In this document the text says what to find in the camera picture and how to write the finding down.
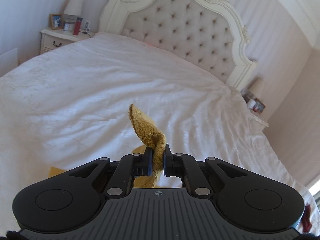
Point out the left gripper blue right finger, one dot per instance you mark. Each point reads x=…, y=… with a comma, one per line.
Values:
x=186, y=168

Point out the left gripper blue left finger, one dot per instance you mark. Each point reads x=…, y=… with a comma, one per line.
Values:
x=124, y=172

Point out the white embroidered bedspread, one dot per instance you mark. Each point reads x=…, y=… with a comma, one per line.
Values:
x=70, y=106

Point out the right cream nightstand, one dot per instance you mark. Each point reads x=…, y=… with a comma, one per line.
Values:
x=259, y=119

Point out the cream nightstand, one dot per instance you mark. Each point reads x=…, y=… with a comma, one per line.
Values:
x=52, y=39
x=259, y=119

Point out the white cylinder speaker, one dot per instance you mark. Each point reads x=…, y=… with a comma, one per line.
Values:
x=251, y=103

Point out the red fabric item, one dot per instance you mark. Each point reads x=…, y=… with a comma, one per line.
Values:
x=305, y=220

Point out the red water bottle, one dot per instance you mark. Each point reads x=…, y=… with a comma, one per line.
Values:
x=77, y=26

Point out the cream tufted headboard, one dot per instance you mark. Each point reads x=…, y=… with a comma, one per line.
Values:
x=208, y=33

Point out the small white desk display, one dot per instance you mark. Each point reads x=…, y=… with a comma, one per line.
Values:
x=86, y=25

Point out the left cream nightstand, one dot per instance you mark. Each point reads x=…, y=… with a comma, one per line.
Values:
x=52, y=39

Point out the small white alarm clock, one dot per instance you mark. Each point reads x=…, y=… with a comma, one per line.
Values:
x=68, y=27

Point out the left white table lamp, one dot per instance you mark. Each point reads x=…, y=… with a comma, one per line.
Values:
x=72, y=11

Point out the right wooden photo frame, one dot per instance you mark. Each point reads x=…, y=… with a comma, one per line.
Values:
x=259, y=107

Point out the wooden photo frame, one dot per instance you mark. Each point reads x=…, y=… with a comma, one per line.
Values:
x=56, y=21
x=259, y=107

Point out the left wooden photo frame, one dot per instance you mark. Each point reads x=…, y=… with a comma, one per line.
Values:
x=56, y=21

